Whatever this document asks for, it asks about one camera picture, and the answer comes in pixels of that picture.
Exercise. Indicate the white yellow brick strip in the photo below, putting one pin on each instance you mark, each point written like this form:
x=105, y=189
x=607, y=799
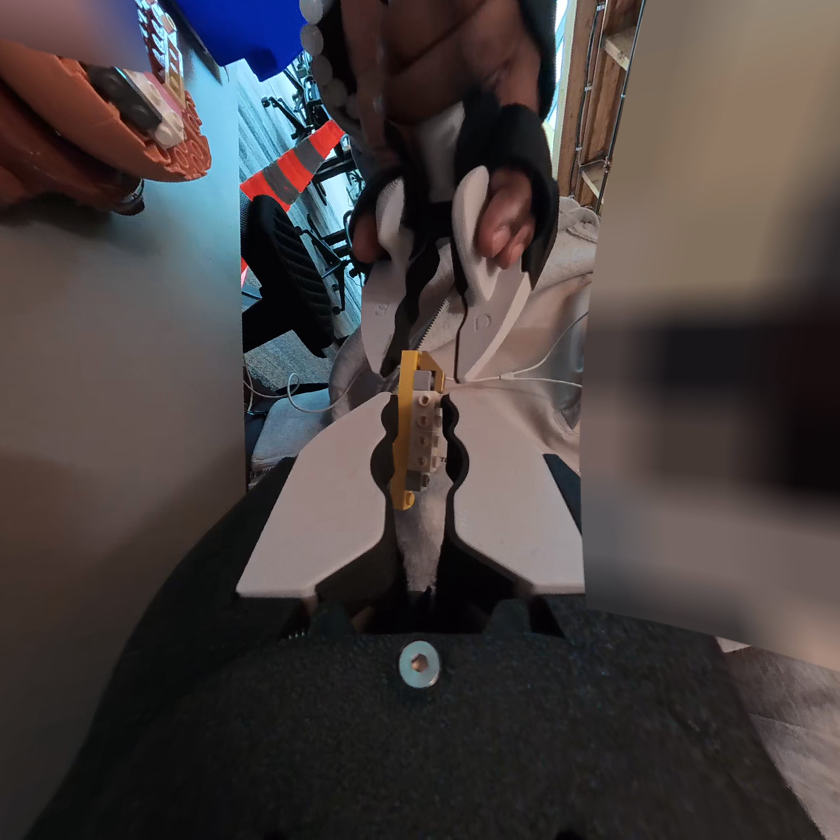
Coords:
x=418, y=440

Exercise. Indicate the person's right hand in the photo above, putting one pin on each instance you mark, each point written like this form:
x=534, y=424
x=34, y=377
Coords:
x=446, y=53

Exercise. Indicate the blue plastic bin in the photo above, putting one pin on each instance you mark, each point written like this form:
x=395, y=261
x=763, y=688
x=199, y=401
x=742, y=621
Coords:
x=243, y=33

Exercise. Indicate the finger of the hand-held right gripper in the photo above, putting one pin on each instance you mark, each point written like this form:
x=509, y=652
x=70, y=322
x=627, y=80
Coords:
x=492, y=295
x=394, y=315

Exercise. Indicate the black mesh chair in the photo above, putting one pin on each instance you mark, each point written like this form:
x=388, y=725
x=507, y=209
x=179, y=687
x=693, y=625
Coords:
x=282, y=282

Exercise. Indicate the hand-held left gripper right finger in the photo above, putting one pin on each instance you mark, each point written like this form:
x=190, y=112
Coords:
x=519, y=519

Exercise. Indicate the wooden shelf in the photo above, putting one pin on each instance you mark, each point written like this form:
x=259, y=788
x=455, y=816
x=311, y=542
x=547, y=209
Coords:
x=604, y=79

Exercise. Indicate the brick pot model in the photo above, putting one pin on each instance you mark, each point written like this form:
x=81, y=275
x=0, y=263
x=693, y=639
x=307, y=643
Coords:
x=79, y=131

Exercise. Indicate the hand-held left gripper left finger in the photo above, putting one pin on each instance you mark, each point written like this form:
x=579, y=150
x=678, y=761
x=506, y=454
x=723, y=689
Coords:
x=322, y=525

